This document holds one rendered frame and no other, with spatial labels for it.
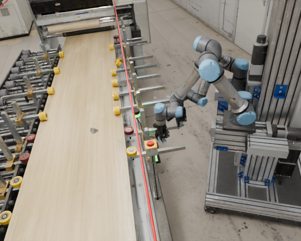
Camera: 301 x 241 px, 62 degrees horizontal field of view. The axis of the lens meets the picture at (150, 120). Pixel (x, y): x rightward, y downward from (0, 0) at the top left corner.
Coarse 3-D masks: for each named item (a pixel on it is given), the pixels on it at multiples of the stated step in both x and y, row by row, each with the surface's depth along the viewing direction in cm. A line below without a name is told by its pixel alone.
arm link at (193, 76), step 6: (198, 60) 155; (198, 66) 159; (192, 72) 164; (198, 72) 161; (186, 78) 168; (192, 78) 165; (198, 78) 166; (186, 84) 168; (192, 84) 168; (180, 90) 172; (186, 90) 171; (174, 96) 177; (180, 96) 174; (180, 102) 179
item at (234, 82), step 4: (232, 80) 219; (236, 80) 215; (240, 80) 214; (244, 80) 214; (232, 84) 220; (236, 84) 216; (240, 84) 215; (244, 84) 217; (236, 88) 218; (240, 88) 217; (244, 88) 218
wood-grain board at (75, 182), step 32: (64, 64) 325; (96, 64) 316; (64, 96) 263; (96, 96) 257; (64, 128) 221; (96, 128) 216; (32, 160) 193; (64, 160) 190; (96, 160) 187; (32, 192) 170; (64, 192) 167; (96, 192) 165; (128, 192) 162; (32, 224) 151; (64, 224) 149; (96, 224) 147; (128, 224) 145
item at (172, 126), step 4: (172, 124) 217; (176, 124) 217; (152, 128) 216; (156, 128) 215; (168, 128) 215; (172, 128) 216; (176, 128) 217; (140, 132) 213; (152, 132) 215; (128, 136) 214; (132, 136) 214
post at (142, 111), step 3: (141, 111) 195; (141, 114) 197; (144, 114) 197; (141, 117) 198; (144, 117) 199; (141, 120) 200; (144, 120) 201; (141, 123) 202; (144, 123) 203; (144, 126) 204
